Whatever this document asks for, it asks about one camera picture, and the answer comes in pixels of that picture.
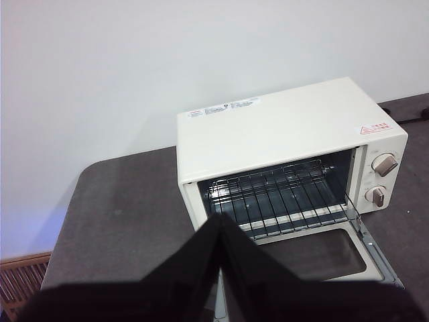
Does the round timer oven knob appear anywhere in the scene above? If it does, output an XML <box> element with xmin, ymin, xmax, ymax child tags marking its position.
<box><xmin>364</xmin><ymin>185</ymin><xmax>390</xmax><ymax>209</ymax></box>

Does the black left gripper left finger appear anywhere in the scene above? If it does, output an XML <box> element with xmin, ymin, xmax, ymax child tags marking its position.
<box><xmin>19</xmin><ymin>213</ymin><xmax>223</xmax><ymax>322</ymax></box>

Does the black power cable with plug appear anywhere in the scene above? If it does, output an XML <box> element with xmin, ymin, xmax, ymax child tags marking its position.
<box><xmin>383</xmin><ymin>106</ymin><xmax>429</xmax><ymax>123</ymax></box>

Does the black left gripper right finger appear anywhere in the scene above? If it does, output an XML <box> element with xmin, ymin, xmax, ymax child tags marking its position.
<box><xmin>219</xmin><ymin>213</ymin><xmax>429</xmax><ymax>322</ymax></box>

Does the white Toshiba toaster oven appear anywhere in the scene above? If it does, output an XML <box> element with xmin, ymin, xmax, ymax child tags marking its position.
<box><xmin>176</xmin><ymin>76</ymin><xmax>409</xmax><ymax>235</ymax></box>

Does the glass oven door with handle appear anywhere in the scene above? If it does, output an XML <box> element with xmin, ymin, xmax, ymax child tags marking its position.
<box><xmin>206</xmin><ymin>214</ymin><xmax>406</xmax><ymax>322</ymax></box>

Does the brown wooden slatted rack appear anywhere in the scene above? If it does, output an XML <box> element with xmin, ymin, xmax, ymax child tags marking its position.
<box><xmin>0</xmin><ymin>252</ymin><xmax>53</xmax><ymax>322</ymax></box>

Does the metal wire oven rack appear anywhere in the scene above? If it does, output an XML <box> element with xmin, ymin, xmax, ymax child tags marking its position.
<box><xmin>204</xmin><ymin>159</ymin><xmax>361</xmax><ymax>242</ymax></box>

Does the round temperature oven knob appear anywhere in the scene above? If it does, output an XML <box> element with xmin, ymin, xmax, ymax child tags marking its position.
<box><xmin>371</xmin><ymin>153</ymin><xmax>399</xmax><ymax>177</ymax></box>

